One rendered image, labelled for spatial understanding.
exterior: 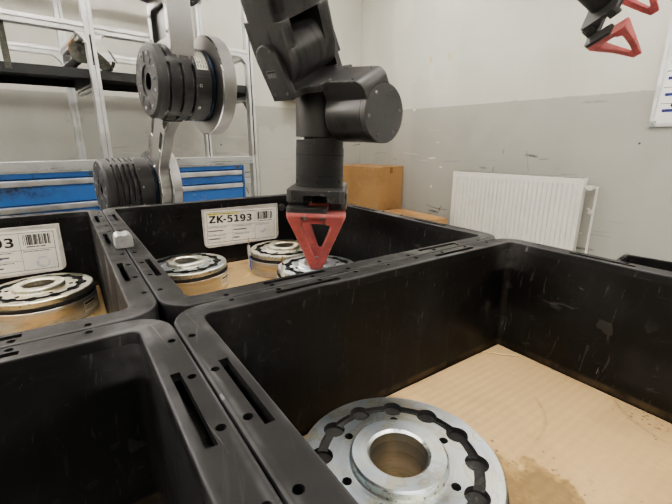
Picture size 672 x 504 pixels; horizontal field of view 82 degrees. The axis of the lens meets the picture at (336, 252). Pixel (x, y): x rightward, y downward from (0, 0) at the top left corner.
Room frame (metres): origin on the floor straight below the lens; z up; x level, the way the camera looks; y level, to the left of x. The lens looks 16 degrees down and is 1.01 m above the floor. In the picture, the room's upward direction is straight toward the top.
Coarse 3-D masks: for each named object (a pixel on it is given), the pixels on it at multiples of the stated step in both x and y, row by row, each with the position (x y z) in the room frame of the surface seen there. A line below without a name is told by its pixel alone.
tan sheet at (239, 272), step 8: (232, 264) 0.58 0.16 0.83; (240, 264) 0.58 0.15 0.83; (248, 264) 0.58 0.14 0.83; (232, 272) 0.55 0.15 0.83; (240, 272) 0.55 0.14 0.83; (248, 272) 0.55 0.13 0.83; (232, 280) 0.51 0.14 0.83; (240, 280) 0.51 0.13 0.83; (248, 280) 0.51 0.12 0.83; (256, 280) 0.51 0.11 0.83; (264, 280) 0.51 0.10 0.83; (224, 288) 0.48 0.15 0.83
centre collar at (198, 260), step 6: (174, 258) 0.49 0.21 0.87; (180, 258) 0.50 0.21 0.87; (186, 258) 0.50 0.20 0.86; (192, 258) 0.50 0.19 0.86; (198, 258) 0.50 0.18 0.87; (204, 258) 0.49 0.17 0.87; (168, 264) 0.47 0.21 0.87; (174, 264) 0.47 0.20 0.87; (180, 264) 0.47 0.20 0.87; (186, 264) 0.47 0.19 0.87; (192, 264) 0.47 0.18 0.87; (198, 264) 0.48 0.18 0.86
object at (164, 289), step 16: (112, 208) 0.52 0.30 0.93; (128, 208) 0.52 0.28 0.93; (144, 208) 0.53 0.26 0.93; (160, 208) 0.54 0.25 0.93; (352, 208) 0.53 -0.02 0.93; (368, 208) 0.52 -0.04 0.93; (112, 224) 0.41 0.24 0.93; (416, 224) 0.43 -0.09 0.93; (432, 224) 0.41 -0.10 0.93; (464, 240) 0.34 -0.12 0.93; (480, 240) 0.34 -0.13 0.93; (144, 256) 0.29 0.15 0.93; (384, 256) 0.29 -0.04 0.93; (400, 256) 0.29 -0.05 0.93; (144, 272) 0.25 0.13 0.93; (160, 272) 0.25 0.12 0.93; (304, 272) 0.25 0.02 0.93; (320, 272) 0.25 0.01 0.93; (336, 272) 0.25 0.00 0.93; (160, 288) 0.22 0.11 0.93; (176, 288) 0.22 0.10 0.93; (240, 288) 0.22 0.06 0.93; (256, 288) 0.22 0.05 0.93; (160, 304) 0.20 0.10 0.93; (176, 304) 0.20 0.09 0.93; (192, 304) 0.20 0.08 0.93
